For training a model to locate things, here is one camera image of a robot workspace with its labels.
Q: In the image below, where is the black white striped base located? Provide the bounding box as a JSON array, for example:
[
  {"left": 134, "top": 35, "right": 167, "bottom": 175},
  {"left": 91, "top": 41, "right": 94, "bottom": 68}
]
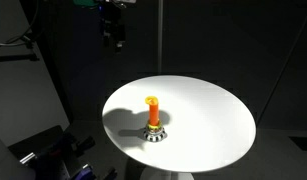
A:
[{"left": 143, "top": 128, "right": 167, "bottom": 143}]

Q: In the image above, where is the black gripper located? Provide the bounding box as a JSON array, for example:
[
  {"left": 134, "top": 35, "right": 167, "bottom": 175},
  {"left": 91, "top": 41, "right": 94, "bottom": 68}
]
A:
[{"left": 99, "top": 2, "right": 126, "bottom": 51}]

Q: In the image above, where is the round orange disc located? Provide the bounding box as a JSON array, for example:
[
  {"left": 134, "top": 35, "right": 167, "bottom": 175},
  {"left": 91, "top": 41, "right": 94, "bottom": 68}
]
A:
[{"left": 145, "top": 96, "right": 158, "bottom": 105}]

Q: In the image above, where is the round white table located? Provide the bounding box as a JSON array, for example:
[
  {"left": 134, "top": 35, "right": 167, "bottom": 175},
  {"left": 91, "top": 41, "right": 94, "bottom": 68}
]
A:
[{"left": 102, "top": 75, "right": 256, "bottom": 173}]

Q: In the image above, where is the white table pedestal base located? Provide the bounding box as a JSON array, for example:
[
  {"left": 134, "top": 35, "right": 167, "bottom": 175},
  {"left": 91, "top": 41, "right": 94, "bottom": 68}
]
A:
[{"left": 140, "top": 167, "right": 194, "bottom": 180}]

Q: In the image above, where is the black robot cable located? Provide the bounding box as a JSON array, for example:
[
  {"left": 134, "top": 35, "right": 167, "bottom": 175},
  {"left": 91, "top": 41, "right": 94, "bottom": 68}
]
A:
[{"left": 0, "top": 0, "right": 41, "bottom": 48}]

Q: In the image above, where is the yellow green ring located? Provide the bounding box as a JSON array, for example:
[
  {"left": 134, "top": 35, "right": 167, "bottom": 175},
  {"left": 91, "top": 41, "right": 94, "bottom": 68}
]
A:
[{"left": 145, "top": 121, "right": 164, "bottom": 132}]

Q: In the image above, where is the orange cylinder block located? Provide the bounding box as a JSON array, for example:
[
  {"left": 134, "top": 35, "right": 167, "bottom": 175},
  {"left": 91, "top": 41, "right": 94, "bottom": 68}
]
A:
[{"left": 149, "top": 103, "right": 159, "bottom": 126}]

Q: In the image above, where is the black purple camera rig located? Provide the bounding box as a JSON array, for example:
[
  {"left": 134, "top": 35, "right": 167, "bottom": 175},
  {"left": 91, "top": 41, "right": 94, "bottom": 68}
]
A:
[{"left": 19, "top": 134, "right": 117, "bottom": 180}]

